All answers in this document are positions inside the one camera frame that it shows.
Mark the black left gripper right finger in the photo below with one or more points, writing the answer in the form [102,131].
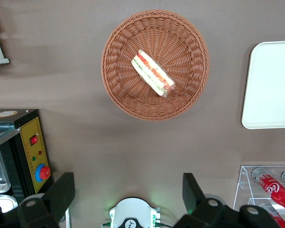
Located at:
[194,202]

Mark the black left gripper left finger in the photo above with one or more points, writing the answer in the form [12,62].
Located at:
[59,197]

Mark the triangle sandwich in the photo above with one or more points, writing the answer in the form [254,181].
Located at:
[152,72]

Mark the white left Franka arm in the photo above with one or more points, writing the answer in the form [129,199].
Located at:
[133,210]

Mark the beige plastic tray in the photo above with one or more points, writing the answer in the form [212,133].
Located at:
[270,85]

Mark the grey snack display tray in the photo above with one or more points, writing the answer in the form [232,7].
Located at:
[0,61]

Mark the brown round wicker basket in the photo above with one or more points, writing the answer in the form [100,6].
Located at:
[180,47]

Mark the clear acrylic bottle rack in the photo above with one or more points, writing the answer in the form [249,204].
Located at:
[242,180]

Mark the black food warmer machine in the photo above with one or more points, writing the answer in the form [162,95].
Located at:
[31,142]

